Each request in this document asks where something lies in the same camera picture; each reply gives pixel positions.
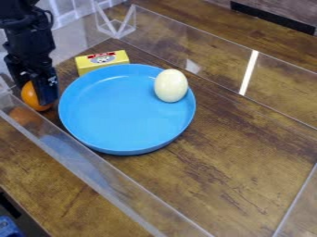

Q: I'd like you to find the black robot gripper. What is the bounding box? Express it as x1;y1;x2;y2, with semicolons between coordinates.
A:
0;0;59;106

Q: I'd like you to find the orange ball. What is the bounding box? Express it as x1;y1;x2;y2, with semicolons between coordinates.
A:
22;81;53;112

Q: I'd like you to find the cream white egg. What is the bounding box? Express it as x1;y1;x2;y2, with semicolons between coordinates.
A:
154;69;189;103

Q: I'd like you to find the blue round tray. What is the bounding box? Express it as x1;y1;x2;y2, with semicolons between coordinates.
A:
59;64;196;156

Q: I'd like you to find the yellow small box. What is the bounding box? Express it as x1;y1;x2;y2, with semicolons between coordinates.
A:
75;50;130;76

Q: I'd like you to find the blue object at corner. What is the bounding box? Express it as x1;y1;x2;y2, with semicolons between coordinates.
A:
0;216;23;237

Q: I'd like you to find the clear acrylic enclosure wall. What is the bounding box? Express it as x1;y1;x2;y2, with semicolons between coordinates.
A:
0;0;317;237

